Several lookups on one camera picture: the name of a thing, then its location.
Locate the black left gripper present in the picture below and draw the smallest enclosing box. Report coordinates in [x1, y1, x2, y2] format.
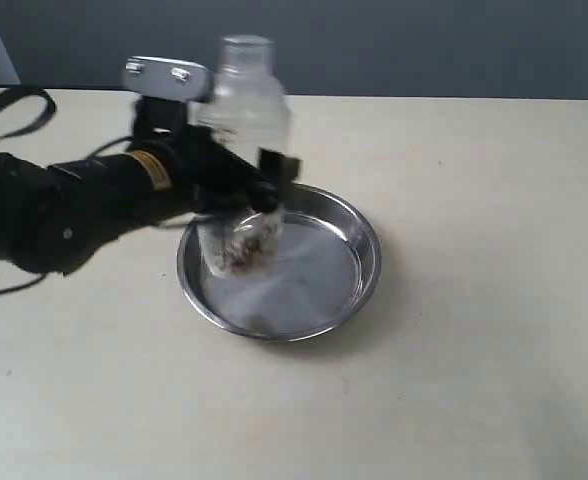
[131, 96, 301, 217]

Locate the clear plastic shaker bottle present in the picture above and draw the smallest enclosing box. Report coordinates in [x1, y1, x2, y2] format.
[197, 34, 290, 278]

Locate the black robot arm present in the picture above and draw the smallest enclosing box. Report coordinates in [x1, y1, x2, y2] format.
[0, 96, 300, 275]

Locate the round stainless steel plate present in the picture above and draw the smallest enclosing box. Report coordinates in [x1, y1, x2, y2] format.
[177, 184, 382, 342]

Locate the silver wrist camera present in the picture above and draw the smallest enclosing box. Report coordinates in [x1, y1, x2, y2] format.
[121, 56, 213, 103]

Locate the black cable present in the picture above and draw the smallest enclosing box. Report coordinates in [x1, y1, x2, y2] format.
[0, 85, 135, 301]

